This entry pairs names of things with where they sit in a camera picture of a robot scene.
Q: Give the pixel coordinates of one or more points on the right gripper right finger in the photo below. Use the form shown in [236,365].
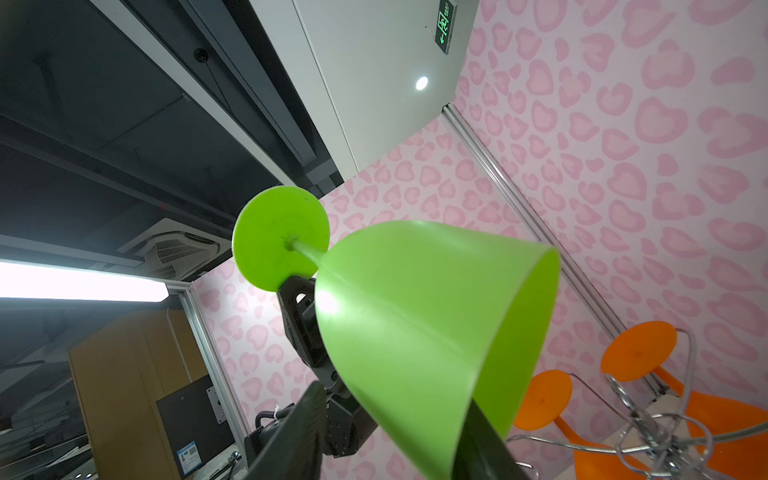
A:
[481,453]

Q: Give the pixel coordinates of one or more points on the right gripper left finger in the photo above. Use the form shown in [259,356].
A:
[288,443]

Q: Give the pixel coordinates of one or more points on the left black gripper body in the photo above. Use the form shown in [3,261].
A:
[348,424]

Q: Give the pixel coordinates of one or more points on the orange plastic wine glass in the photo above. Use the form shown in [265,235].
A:
[643,349]
[547,397]

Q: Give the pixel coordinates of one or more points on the green plastic wine glass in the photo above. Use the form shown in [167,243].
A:
[422,320]

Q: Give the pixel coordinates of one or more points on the chrome wine glass rack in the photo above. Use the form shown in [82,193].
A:
[664,445]

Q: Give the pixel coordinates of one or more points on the dark computer monitor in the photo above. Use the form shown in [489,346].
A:
[195,425]

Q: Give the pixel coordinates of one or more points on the wooden cabinet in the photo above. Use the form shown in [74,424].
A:
[120,372]

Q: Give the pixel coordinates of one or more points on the ceiling air conditioner vent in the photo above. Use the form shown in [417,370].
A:
[171,250]

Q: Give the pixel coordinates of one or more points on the ceiling light strip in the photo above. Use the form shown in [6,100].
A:
[34,281]

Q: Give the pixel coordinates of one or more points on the green exit sign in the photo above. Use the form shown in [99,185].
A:
[444,25]

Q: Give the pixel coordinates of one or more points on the diagonal aluminium frame bar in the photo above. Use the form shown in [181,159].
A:
[214,365]

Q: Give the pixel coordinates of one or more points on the left aluminium frame post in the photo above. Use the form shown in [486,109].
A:
[583,324]

